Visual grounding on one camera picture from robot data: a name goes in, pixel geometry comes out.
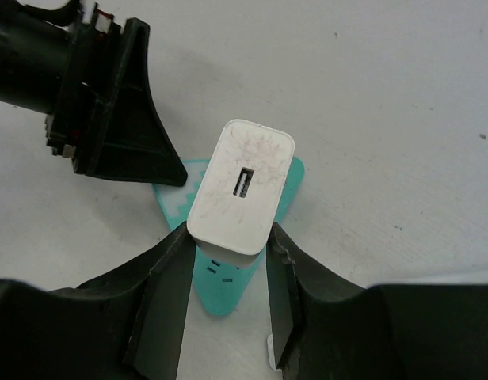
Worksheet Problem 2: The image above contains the teal triangular socket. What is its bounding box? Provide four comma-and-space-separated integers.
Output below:
151, 156, 307, 317

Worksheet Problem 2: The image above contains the white square charger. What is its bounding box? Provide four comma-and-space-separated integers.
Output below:
187, 119, 295, 267

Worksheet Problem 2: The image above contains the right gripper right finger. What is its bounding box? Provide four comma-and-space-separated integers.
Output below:
266, 224, 488, 379

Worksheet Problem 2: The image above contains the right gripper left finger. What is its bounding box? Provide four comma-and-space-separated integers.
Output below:
0, 227, 196, 379

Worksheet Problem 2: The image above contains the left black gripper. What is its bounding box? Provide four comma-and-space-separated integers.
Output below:
46, 2, 188, 187

